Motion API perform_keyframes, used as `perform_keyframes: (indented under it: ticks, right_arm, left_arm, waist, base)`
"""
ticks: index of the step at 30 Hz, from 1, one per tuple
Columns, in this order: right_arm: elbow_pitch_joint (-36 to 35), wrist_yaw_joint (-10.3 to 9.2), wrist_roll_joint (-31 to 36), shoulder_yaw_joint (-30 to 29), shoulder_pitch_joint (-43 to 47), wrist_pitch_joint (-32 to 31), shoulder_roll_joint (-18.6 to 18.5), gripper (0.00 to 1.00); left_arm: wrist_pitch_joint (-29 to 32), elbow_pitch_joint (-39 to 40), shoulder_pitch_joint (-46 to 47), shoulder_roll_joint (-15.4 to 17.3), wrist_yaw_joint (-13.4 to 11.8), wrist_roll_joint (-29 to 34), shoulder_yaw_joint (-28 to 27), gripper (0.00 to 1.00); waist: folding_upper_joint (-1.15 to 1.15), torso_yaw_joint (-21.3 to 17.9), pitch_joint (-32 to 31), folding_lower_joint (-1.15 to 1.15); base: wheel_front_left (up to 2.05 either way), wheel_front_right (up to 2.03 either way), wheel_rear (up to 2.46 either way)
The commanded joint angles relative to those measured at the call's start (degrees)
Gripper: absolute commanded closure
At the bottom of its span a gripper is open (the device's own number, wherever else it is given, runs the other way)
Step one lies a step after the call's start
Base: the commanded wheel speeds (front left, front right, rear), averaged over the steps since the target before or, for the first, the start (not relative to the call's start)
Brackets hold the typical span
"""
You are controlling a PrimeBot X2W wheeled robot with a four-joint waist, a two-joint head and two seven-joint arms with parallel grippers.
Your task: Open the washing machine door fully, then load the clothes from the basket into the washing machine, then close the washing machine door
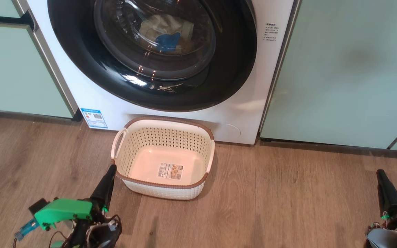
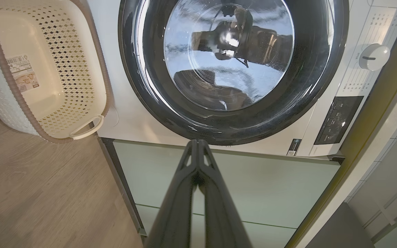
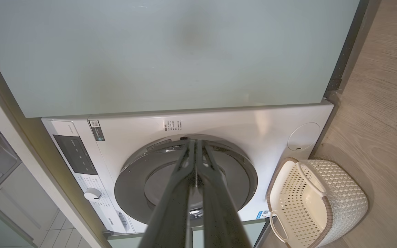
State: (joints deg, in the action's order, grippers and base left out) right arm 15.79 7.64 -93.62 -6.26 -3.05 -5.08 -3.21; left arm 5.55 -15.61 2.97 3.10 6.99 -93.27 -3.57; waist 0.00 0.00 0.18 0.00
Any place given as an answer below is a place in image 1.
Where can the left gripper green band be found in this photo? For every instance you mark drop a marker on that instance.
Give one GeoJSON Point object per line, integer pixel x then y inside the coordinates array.
{"type": "Point", "coordinates": [67, 210]}

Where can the pale yellow bear-print garment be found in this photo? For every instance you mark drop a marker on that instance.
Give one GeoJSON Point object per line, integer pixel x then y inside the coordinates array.
{"type": "Point", "coordinates": [167, 41]}

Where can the round washing machine door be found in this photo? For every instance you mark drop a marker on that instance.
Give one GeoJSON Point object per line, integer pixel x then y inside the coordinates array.
{"type": "Point", "coordinates": [233, 69]}

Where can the pale yellow garment blue cuffs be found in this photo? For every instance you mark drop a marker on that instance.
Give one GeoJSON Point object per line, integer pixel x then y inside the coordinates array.
{"type": "Point", "coordinates": [187, 32]}

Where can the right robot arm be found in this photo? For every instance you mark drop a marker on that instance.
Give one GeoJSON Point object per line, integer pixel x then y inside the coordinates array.
{"type": "Point", "coordinates": [386, 239]}

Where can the white washing machine body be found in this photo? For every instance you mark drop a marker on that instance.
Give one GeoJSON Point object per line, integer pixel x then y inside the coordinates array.
{"type": "Point", "coordinates": [246, 103]}

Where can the cream perforated laundry basket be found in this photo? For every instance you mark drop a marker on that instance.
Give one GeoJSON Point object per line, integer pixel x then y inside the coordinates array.
{"type": "Point", "coordinates": [164, 191]}

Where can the basket product label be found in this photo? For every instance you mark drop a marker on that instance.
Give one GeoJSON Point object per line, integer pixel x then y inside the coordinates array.
{"type": "Point", "coordinates": [169, 171]}

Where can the blue energy label sticker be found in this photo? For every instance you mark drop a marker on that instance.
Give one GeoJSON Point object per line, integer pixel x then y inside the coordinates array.
{"type": "Point", "coordinates": [94, 118]}

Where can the round white filter cover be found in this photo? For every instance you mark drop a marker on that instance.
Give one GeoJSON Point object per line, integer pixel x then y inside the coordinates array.
{"type": "Point", "coordinates": [227, 132]}

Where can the pale green cabinet drawer front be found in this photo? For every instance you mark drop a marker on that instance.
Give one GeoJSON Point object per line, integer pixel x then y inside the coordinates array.
{"type": "Point", "coordinates": [12, 69]}

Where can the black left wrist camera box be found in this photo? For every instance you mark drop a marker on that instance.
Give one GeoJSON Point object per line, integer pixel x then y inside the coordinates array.
{"type": "Point", "coordinates": [38, 206]}

